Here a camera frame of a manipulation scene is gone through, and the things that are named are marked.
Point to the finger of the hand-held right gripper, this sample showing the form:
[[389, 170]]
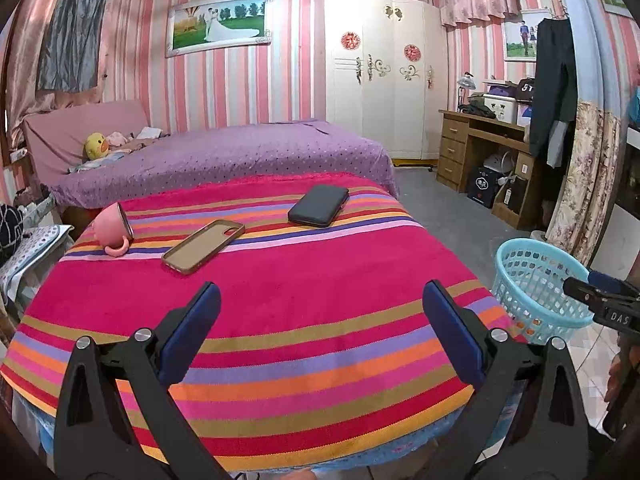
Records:
[[612, 281], [585, 292]]

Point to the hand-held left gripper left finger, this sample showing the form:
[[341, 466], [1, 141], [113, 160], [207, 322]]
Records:
[[192, 332]]

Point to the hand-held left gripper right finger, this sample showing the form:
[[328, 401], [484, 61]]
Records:
[[452, 332]]

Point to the light blue plastic basket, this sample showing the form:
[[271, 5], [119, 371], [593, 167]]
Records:
[[520, 270]]

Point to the person's right forearm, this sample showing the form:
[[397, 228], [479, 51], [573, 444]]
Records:
[[625, 385]]

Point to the beige phone case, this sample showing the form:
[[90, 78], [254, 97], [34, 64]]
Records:
[[200, 250]]

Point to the floral curtain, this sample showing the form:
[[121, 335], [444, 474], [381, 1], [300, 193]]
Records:
[[585, 185]]

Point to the striped blanket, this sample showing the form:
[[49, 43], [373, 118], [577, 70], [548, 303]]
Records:
[[300, 310]]

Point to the pink cup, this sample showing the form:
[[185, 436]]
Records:
[[107, 227]]

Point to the black box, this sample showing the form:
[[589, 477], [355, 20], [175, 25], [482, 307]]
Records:
[[482, 187]]

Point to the white fan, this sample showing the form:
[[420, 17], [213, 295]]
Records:
[[499, 162]]

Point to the purple dotted bedspread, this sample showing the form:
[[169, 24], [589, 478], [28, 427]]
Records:
[[225, 160]]

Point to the polka dot cloth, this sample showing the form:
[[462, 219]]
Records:
[[35, 250]]

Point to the black wallet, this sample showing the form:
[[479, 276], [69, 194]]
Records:
[[317, 206]]

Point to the wooden desk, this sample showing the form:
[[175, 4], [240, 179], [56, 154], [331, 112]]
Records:
[[455, 150]]

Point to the white storage box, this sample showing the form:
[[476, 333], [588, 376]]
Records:
[[500, 110]]

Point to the white clothing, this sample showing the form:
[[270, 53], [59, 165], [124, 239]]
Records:
[[150, 133]]

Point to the dark hanging clothing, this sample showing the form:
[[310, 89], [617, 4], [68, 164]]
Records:
[[552, 85]]

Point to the pink clothing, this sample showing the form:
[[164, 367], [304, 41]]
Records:
[[117, 139]]

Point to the black patterned bag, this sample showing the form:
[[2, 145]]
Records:
[[10, 232]]

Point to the yellow duck plush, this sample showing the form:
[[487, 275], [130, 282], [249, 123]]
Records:
[[96, 146]]

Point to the dark green clothing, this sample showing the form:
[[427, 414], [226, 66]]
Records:
[[477, 110]]

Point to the black cap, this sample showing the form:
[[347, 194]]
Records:
[[526, 87]]

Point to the purple box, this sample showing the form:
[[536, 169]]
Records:
[[502, 91]]

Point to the white wardrobe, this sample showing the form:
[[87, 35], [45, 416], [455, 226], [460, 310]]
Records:
[[380, 110]]

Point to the pink headboard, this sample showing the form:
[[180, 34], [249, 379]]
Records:
[[70, 130]]

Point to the desk lamp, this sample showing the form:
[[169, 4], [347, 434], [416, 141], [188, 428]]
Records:
[[466, 82]]

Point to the white power strip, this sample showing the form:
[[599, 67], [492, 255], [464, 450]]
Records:
[[18, 154]]

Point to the grey curtain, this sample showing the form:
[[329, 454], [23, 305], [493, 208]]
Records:
[[70, 30]]

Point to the pink satin curtain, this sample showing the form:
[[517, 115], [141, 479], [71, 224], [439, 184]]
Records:
[[30, 45]]

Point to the small wall poster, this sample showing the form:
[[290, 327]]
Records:
[[520, 35]]

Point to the framed wall poster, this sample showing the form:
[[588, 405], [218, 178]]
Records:
[[220, 22]]

